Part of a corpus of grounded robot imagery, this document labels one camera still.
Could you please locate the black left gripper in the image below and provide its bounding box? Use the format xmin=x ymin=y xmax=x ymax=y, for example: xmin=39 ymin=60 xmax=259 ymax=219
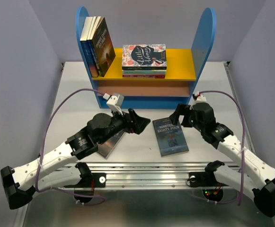
xmin=98 ymin=105 xmax=150 ymax=144

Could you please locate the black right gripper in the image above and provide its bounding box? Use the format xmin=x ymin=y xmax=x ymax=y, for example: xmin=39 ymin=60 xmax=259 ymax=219
xmin=169 ymin=103 xmax=204 ymax=132

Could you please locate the Nineteen Eighty-Four dark book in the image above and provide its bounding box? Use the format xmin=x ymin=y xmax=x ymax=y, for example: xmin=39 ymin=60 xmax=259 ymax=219
xmin=152 ymin=118 xmax=189 ymax=157

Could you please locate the Tale of Two Cities book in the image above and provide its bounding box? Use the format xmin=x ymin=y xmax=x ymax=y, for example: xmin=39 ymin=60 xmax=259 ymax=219
xmin=97 ymin=131 xmax=125 ymax=159

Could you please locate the Three Days to See book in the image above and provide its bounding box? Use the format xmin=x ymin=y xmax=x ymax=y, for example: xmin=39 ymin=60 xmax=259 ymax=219
xmin=90 ymin=16 xmax=115 ymax=77

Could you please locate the Jane Eyre blue book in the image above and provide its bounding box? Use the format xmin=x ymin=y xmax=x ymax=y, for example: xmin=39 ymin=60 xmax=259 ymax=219
xmin=80 ymin=17 xmax=94 ymax=76

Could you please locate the Animal Farm blue book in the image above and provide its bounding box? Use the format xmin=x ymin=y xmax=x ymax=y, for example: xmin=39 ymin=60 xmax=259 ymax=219
xmin=88 ymin=16 xmax=100 ymax=78

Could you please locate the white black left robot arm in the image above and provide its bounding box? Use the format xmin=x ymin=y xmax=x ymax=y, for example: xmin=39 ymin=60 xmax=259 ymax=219
xmin=0 ymin=109 xmax=151 ymax=210

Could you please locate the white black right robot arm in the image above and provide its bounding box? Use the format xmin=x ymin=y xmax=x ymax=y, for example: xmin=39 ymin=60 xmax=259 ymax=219
xmin=169 ymin=102 xmax=275 ymax=218

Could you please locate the pink red spine book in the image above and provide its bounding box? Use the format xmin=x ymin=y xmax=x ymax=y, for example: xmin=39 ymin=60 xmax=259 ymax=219
xmin=122 ymin=74 xmax=165 ymax=79

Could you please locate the blue yellow wooden bookshelf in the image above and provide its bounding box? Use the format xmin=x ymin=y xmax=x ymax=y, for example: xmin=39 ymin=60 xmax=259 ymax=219
xmin=75 ymin=6 xmax=216 ymax=109

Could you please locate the teal spine book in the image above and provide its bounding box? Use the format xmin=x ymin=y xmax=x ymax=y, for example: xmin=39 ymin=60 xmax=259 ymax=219
xmin=122 ymin=70 xmax=167 ymax=73

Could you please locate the Little Women floral book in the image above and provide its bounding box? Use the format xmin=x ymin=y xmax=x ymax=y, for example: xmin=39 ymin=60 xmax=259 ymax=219
xmin=122 ymin=44 xmax=167 ymax=70

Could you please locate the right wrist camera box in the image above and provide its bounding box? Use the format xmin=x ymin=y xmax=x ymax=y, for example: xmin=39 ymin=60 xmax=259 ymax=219
xmin=191 ymin=91 xmax=207 ymax=106

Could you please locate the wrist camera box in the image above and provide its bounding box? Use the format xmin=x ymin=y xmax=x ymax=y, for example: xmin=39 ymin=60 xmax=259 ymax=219
xmin=103 ymin=93 xmax=124 ymax=115
xmin=191 ymin=91 xmax=207 ymax=106

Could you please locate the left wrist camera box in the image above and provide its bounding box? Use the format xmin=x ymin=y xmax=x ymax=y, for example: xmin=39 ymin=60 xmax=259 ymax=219
xmin=103 ymin=93 xmax=124 ymax=115

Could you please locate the aluminium mounting rail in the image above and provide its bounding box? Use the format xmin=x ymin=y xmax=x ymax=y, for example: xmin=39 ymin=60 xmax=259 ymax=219
xmin=26 ymin=161 xmax=254 ymax=190

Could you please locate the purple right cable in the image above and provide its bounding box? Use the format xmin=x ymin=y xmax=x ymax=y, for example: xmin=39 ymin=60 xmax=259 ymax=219
xmin=186 ymin=89 xmax=247 ymax=206

